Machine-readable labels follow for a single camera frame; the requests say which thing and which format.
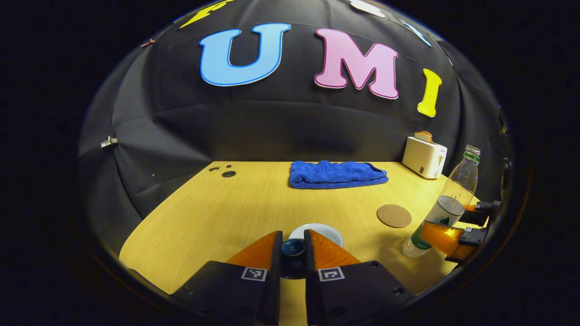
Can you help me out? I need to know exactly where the white toaster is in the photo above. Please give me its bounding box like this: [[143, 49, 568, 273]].
[[402, 136, 448, 179]]

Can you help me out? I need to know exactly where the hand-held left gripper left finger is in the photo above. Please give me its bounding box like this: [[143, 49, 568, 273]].
[[172, 231, 284, 326]]

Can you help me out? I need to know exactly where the clear plastic water bottle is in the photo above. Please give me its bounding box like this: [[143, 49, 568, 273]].
[[402, 145, 481, 259]]

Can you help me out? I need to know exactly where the blue folded towel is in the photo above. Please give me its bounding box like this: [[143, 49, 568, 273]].
[[289, 160, 389, 190]]

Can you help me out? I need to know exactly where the round brown coaster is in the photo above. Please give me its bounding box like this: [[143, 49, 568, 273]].
[[377, 204, 412, 229]]

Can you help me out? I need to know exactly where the white teacup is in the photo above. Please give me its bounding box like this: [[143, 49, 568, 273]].
[[289, 223, 344, 248]]

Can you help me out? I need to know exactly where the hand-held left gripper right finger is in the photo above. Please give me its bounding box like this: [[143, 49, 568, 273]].
[[304, 230, 415, 326]]

